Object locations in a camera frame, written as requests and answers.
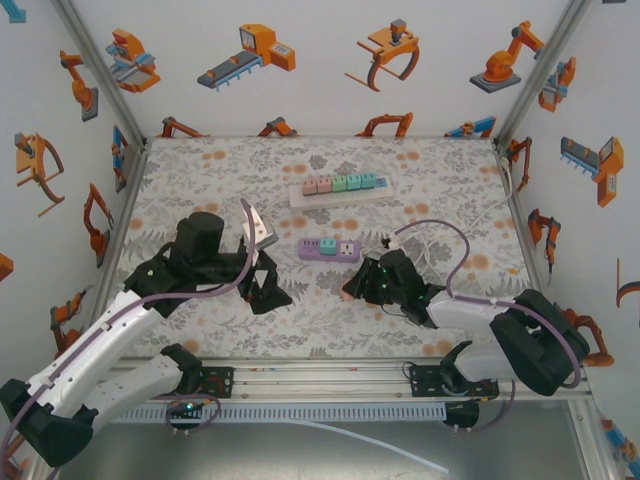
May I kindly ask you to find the small board with green light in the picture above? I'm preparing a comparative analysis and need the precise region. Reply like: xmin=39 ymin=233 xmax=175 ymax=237
xmin=167 ymin=398 xmax=207 ymax=420

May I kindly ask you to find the purple power strip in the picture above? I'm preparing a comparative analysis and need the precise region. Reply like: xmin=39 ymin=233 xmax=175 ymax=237
xmin=298 ymin=237 xmax=364 ymax=265

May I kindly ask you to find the white power strip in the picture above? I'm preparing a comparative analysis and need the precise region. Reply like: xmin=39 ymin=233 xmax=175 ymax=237
xmin=288 ymin=173 xmax=394 ymax=209

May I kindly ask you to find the floral table mat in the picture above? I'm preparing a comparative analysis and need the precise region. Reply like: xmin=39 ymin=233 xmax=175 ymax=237
xmin=107 ymin=136 xmax=544 ymax=359

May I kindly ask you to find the white slotted cable duct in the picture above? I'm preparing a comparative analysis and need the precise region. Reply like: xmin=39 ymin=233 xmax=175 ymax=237
xmin=112 ymin=403 xmax=447 ymax=424

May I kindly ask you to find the aluminium frame post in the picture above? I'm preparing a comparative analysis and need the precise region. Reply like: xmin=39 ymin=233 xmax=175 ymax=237
xmin=492 ymin=0 xmax=594 ymax=149
xmin=51 ymin=0 xmax=149 ymax=149

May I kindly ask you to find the black cable clamp block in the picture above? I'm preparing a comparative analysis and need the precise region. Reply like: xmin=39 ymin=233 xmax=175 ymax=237
xmin=443 ymin=401 xmax=481 ymax=432

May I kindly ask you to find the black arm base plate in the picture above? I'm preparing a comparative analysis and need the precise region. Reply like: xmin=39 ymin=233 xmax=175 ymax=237
xmin=198 ymin=366 xmax=236 ymax=400
xmin=408 ymin=363 xmax=501 ymax=401

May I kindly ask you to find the white power cable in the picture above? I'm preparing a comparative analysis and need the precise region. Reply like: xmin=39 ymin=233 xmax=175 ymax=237
xmin=449 ymin=149 xmax=517 ymax=236
xmin=360 ymin=234 xmax=451 ymax=276

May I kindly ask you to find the white plastic tube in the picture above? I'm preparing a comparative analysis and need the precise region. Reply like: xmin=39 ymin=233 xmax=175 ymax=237
xmin=292 ymin=418 xmax=450 ymax=475

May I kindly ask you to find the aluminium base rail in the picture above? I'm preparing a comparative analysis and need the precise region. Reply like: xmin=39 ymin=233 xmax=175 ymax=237
xmin=107 ymin=357 xmax=594 ymax=402

